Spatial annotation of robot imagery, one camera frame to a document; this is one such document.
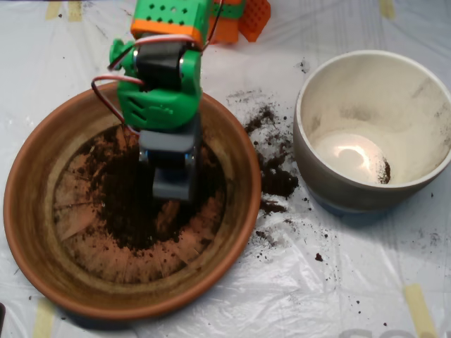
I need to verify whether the dark soil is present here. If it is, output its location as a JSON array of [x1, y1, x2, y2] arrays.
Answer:
[[84, 123, 226, 251], [375, 160, 392, 184]]

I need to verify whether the spilled dark soil patch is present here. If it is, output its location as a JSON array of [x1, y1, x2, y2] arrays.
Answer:
[[242, 101, 300, 215]]

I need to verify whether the terracotta clay bowl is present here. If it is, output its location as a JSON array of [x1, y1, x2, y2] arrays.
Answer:
[[3, 77, 262, 321]]

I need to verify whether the white ceramic pot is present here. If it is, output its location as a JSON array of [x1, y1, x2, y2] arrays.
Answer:
[[292, 49, 451, 215]]

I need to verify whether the clear plastic cover sheet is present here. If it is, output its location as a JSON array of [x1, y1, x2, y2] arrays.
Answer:
[[0, 0, 451, 338]]

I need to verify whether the red and white servo cable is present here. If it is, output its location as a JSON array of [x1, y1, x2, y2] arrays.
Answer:
[[90, 0, 226, 140]]

